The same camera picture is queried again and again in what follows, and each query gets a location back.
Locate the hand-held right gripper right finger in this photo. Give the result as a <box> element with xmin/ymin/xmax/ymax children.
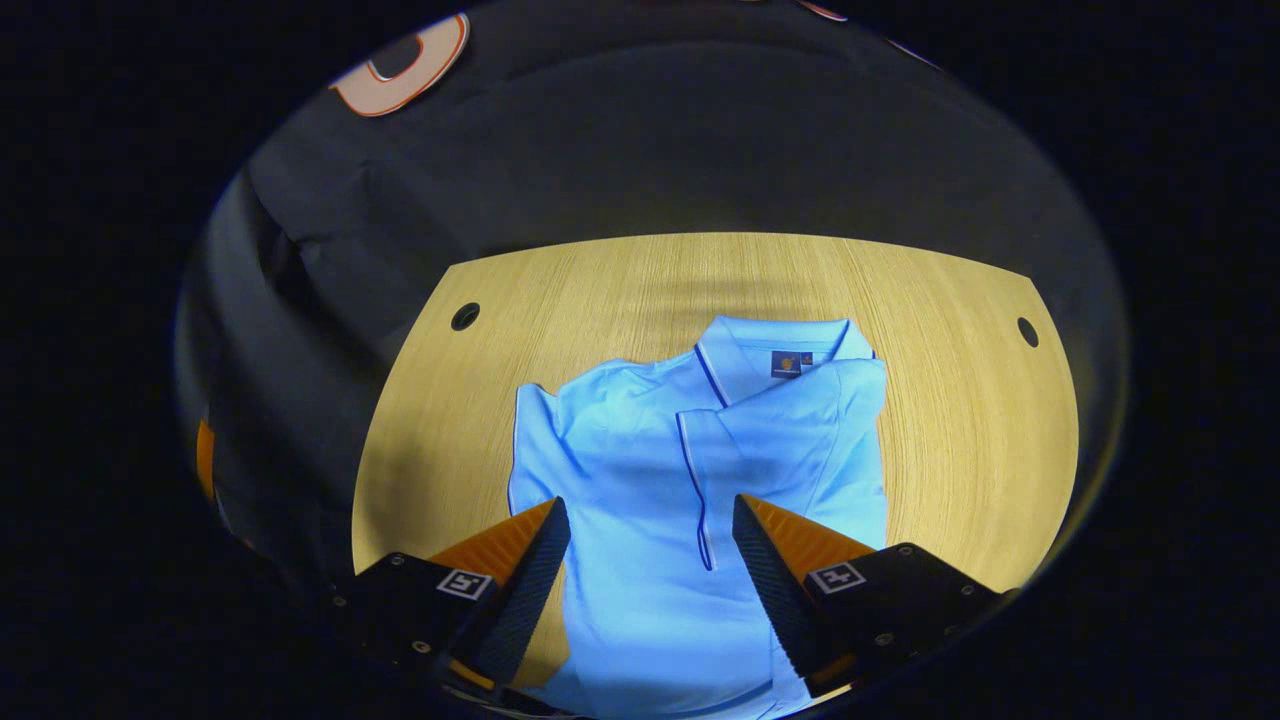
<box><xmin>731</xmin><ymin>493</ymin><xmax>1004</xmax><ymax>699</ymax></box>

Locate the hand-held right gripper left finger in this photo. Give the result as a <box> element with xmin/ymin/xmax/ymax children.
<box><xmin>325</xmin><ymin>496</ymin><xmax>572</xmax><ymax>701</ymax></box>

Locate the light blue T-shirt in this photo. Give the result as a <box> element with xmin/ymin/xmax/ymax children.
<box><xmin>507</xmin><ymin>316</ymin><xmax>891</xmax><ymax>720</ymax></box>

